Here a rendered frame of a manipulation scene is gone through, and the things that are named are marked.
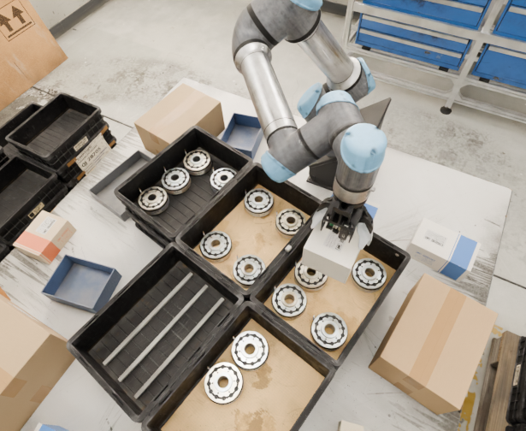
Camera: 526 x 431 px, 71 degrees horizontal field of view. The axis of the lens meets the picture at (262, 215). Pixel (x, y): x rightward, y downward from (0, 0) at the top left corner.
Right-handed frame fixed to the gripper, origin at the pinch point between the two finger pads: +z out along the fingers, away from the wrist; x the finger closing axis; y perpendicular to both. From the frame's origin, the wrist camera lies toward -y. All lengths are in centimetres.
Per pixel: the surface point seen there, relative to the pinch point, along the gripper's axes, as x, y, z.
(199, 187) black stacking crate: -56, -10, 28
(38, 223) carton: -103, 29, 33
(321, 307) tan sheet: 2.2, 11.0, 27.6
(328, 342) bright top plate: 8.2, 20.2, 24.3
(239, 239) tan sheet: -31.4, 2.4, 27.7
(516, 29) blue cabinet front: 34, -195, 47
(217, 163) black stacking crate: -56, -23, 28
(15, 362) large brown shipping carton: -63, 65, 20
